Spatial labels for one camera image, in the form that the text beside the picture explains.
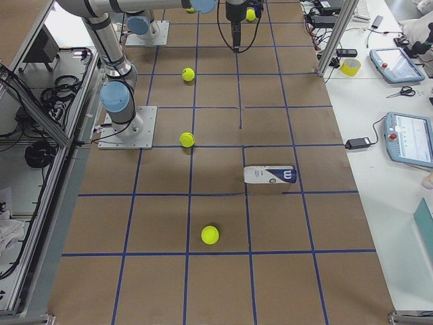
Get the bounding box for far teach pendant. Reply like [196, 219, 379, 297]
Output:
[369, 47, 425, 84]

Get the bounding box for nearest tennis ball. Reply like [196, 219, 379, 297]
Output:
[201, 225, 220, 245]

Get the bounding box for far right tennis ball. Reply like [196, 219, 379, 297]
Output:
[246, 8, 256, 22]

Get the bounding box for teach pendant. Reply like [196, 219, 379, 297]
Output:
[369, 47, 425, 84]
[384, 112, 432, 169]

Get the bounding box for black smartphone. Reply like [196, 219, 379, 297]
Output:
[371, 15, 384, 29]

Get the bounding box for coiled black cable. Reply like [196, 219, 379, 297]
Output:
[24, 140, 55, 169]

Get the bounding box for black power adapter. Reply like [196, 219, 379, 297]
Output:
[344, 137, 371, 150]

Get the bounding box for near teach pendant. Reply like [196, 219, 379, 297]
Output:
[384, 112, 432, 169]

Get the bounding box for tennis ball by near base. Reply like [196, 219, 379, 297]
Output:
[179, 132, 195, 148]

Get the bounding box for tennis ball mid table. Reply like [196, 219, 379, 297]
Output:
[181, 67, 196, 82]

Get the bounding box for aluminium frame post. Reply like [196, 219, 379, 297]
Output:
[316, 0, 359, 77]

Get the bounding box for black handled scissors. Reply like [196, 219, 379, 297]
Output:
[387, 86, 416, 98]

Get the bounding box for black remote device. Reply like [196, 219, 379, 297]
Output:
[336, 49, 358, 58]

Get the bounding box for yellow tape roll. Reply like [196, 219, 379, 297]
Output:
[340, 58, 361, 77]

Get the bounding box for left aluminium frame rack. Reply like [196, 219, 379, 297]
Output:
[1, 1, 100, 318]

